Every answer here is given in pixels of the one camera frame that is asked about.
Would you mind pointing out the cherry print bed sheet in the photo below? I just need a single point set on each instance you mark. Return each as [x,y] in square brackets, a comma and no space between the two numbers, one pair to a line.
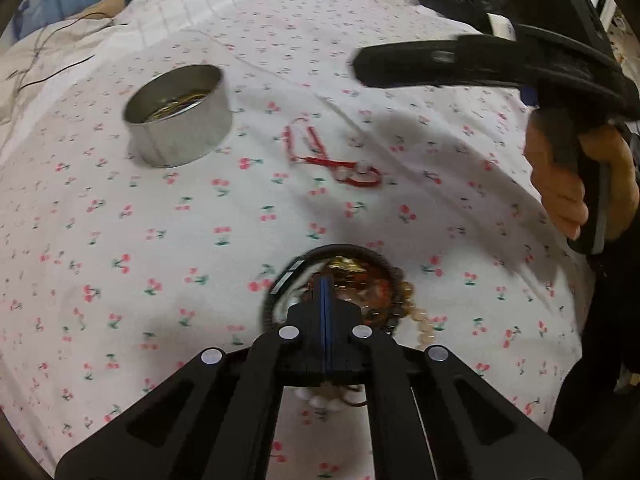
[150,240]

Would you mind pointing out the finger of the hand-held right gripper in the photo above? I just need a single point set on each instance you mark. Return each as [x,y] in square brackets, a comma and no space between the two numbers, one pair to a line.
[425,62]

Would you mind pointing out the person's right hand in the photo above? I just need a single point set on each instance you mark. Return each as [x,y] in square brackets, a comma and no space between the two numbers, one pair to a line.
[555,195]

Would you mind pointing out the round metal tin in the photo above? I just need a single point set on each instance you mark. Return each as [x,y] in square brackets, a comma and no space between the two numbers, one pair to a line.
[190,130]

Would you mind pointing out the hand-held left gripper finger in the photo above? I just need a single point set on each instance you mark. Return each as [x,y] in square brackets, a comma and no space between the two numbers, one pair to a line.
[329,320]
[320,320]

